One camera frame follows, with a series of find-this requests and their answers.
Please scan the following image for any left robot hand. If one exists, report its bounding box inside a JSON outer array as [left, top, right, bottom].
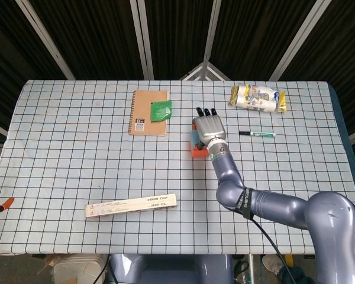
[[0, 156, 15, 218]]

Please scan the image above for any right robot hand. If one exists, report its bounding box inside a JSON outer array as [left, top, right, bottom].
[[191, 106, 227, 149]]

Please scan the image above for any blue foam cube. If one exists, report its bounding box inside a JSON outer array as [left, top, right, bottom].
[[190, 129, 202, 146]]

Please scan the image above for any large orange foam cube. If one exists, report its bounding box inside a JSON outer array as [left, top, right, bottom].
[[190, 130, 211, 159]]

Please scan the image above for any green foil packet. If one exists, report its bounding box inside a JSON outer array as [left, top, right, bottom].
[[150, 99, 173, 122]]

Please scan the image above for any green white marker pen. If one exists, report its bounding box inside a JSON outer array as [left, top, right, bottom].
[[238, 131, 276, 138]]

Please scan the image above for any white yellow snack bag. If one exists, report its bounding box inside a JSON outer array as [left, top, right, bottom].
[[228, 83, 288, 114]]

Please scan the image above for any brown spiral notebook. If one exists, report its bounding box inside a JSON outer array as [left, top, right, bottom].
[[127, 90, 170, 137]]

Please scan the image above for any blue checked tablecloth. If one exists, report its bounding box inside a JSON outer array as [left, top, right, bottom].
[[0, 79, 355, 257]]

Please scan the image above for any white plastic bin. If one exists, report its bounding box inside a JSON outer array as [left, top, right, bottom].
[[53, 254, 107, 284]]

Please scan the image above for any long baking paper box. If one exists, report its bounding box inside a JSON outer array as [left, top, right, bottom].
[[85, 193, 178, 219]]

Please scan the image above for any dark folding partition screen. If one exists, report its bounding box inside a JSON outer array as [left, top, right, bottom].
[[0, 0, 355, 143]]

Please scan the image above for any grey-blue robot torso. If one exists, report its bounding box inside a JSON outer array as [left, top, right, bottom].
[[106, 253, 234, 284]]

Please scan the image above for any white sneaker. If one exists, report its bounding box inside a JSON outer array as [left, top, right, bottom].
[[262, 254, 285, 277]]

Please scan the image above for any dark blue trouser leg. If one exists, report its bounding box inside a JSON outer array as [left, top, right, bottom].
[[279, 265, 314, 284]]

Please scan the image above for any white triangular metal frame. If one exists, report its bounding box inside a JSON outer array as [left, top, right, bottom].
[[179, 62, 232, 81]]

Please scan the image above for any black printed arm strap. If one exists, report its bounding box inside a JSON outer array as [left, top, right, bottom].
[[233, 186, 255, 220]]

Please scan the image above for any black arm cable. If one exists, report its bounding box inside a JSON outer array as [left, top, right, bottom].
[[248, 215, 293, 284]]

